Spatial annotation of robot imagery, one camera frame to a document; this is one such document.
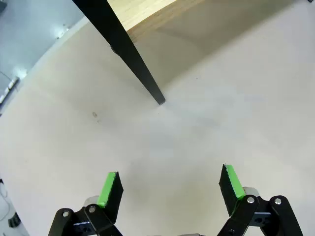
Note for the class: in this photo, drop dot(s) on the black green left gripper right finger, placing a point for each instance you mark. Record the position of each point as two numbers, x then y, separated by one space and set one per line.
233 191

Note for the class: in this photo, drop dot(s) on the black metal shelf leg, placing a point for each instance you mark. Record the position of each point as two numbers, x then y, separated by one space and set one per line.
128 51

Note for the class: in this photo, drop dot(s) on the light wooden shelf board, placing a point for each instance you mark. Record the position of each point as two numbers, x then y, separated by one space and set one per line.
145 12

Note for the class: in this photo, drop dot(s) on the white power strip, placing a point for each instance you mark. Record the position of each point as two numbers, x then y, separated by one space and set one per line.
9 86

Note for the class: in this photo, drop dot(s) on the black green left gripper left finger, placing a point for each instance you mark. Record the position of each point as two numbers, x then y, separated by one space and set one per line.
108 194

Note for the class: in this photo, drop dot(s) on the small black floor device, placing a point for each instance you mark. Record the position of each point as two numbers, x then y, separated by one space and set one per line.
14 220

